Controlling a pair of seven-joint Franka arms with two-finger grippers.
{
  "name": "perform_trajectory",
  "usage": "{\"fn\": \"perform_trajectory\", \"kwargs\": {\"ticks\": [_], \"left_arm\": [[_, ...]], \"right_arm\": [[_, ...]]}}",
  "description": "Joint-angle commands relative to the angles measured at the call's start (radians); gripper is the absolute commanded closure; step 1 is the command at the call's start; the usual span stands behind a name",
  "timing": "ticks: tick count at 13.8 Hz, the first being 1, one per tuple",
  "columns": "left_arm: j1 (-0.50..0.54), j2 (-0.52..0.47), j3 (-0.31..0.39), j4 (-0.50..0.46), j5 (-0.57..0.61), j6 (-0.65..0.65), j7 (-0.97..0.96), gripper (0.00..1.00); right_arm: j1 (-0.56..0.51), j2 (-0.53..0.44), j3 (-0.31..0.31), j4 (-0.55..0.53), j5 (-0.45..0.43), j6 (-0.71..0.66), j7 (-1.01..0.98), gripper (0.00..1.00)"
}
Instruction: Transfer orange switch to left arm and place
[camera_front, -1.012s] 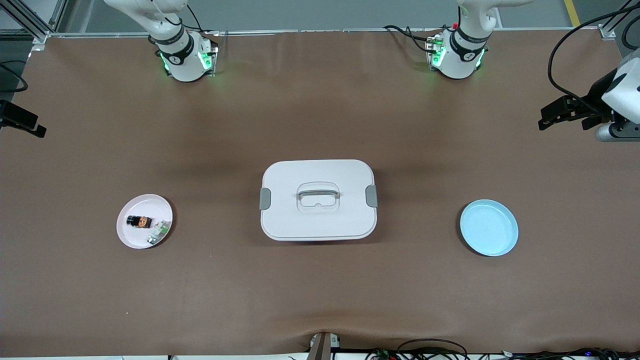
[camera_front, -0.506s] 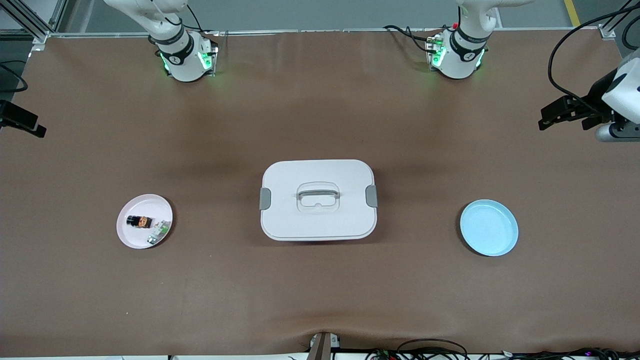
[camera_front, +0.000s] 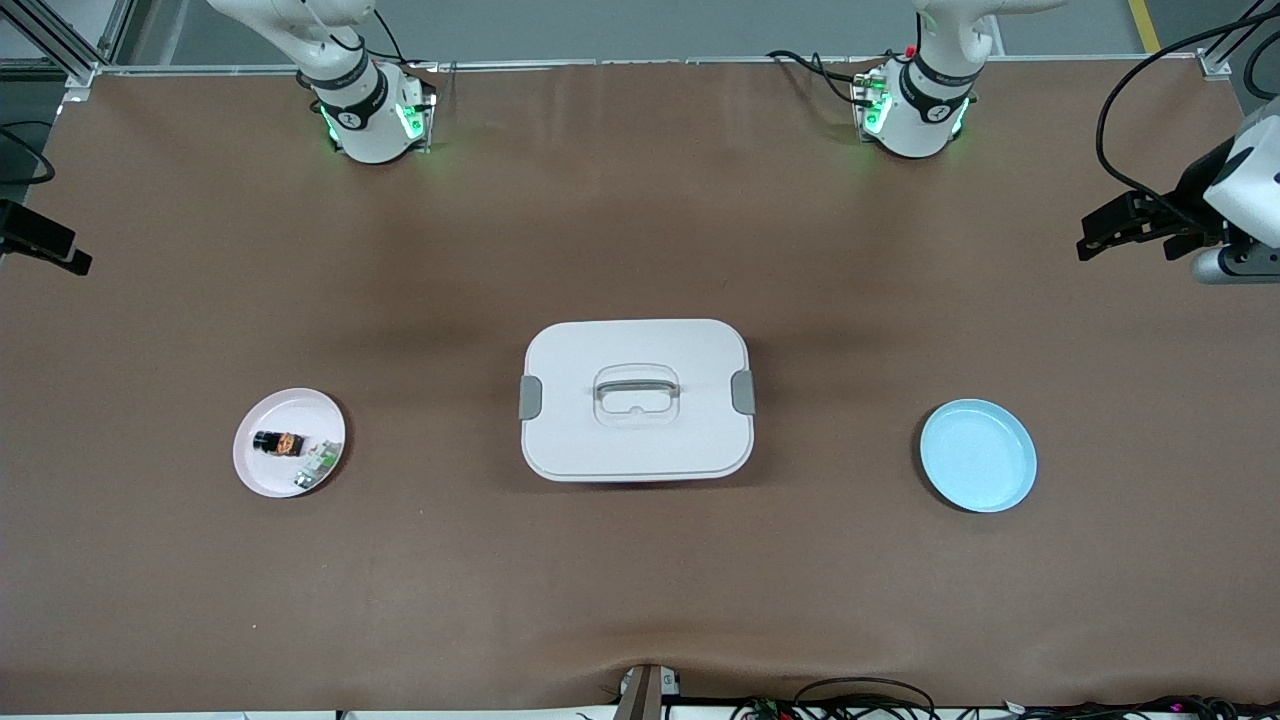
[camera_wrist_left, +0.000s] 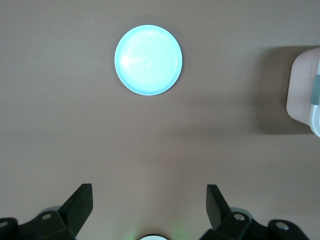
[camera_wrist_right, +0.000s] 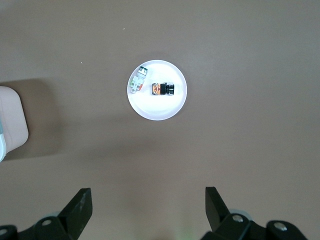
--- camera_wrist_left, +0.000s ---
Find white lidded storage box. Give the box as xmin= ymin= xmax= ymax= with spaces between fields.
xmin=285 ymin=46 xmax=320 ymax=138

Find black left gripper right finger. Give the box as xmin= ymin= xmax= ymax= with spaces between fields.
xmin=201 ymin=184 xmax=309 ymax=240

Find light blue round plate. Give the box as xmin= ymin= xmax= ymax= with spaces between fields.
xmin=114 ymin=24 xmax=183 ymax=96

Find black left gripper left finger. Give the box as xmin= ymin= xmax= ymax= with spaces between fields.
xmin=0 ymin=183 xmax=94 ymax=240

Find brown table mat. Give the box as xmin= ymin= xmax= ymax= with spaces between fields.
xmin=0 ymin=0 xmax=320 ymax=240

